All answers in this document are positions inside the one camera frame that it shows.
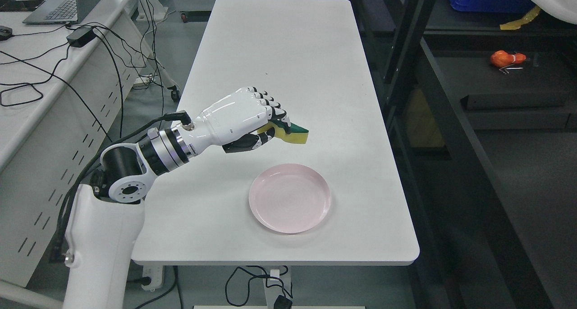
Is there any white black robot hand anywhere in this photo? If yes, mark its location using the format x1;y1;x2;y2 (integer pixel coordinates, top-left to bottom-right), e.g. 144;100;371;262
180;87;291;156

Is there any green yellow sponge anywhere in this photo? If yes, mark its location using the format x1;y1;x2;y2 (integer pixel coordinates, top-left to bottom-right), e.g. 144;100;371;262
257;120;309;144

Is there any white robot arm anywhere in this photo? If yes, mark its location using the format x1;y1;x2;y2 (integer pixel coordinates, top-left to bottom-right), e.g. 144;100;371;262
63;125;193;309

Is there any black metal shelf rack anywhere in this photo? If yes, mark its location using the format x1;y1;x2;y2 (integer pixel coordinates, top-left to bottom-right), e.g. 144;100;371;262
351;0;576;309

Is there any pink plate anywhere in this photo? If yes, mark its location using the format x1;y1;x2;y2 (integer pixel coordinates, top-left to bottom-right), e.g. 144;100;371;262
248;164;332;234

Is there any white power strip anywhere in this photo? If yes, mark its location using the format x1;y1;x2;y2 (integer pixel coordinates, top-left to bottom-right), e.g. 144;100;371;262
142;265;165;292

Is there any black power adapter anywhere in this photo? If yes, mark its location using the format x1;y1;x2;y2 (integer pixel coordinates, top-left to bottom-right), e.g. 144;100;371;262
66;27;97;48

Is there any white side desk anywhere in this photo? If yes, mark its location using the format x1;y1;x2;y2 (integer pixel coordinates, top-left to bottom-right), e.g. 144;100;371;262
0;0;152;287

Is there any grey laptop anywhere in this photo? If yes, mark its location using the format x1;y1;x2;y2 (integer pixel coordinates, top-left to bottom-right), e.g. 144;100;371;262
22;0;101;24

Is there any black computer mouse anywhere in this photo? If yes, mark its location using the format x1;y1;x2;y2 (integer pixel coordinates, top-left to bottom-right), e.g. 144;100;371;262
0;26;13;41

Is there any orange toy object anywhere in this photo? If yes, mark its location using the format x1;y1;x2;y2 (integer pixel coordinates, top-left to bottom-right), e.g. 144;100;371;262
489;50;527;68

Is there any yellow tape strip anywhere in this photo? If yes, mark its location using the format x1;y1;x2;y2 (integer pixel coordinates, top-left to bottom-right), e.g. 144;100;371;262
499;6;541;31

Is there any black cable on desk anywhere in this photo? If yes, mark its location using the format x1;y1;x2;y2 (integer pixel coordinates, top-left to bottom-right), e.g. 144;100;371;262
0;48;73;108

